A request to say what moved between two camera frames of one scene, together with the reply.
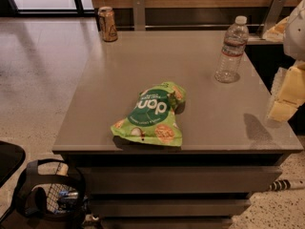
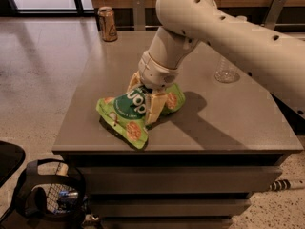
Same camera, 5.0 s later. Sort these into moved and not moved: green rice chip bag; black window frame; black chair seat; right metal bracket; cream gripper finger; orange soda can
Moved: cream gripper finger; green rice chip bag
Not moved: black chair seat; black window frame; right metal bracket; orange soda can
